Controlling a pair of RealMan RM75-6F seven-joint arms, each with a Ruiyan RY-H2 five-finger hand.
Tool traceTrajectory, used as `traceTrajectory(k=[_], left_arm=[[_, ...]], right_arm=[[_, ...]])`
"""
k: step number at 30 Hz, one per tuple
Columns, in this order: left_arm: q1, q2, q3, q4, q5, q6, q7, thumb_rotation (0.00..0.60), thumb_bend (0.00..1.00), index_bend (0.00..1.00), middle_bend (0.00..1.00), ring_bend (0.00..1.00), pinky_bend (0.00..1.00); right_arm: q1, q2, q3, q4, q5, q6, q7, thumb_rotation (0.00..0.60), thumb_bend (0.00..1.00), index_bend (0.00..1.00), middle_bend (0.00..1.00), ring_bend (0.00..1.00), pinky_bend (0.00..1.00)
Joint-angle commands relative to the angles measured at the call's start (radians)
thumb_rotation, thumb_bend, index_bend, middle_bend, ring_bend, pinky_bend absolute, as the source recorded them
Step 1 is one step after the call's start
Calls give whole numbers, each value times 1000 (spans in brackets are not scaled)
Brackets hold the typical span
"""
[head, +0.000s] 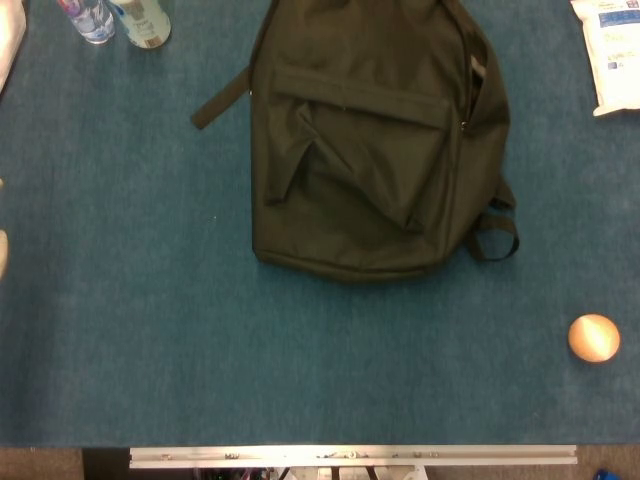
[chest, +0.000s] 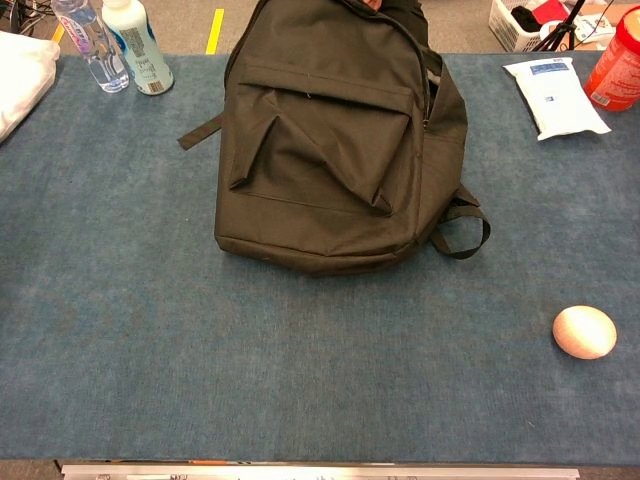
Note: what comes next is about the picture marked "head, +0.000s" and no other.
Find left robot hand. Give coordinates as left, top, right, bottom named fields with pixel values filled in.
left=0, top=177, right=10, bottom=281

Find black fabric backpack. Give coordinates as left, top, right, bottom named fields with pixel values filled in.
left=190, top=0, right=521, bottom=285

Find blue felt table mat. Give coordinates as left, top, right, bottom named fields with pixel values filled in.
left=0, top=0, right=640, bottom=448

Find white folded cloth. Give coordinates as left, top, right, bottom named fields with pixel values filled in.
left=0, top=0, right=29, bottom=96

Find clear plastic water bottle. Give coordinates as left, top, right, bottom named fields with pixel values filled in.
left=55, top=0, right=117, bottom=46

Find white bottle with barcode label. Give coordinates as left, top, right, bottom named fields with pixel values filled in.
left=107, top=0, right=173, bottom=50

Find orange round fruit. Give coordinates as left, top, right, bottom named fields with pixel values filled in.
left=567, top=313, right=622, bottom=363

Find white wet wipes pack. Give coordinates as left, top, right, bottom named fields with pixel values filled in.
left=569, top=0, right=640, bottom=118

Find aluminium frame rail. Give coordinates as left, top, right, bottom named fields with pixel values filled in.
left=128, top=444, right=578, bottom=470

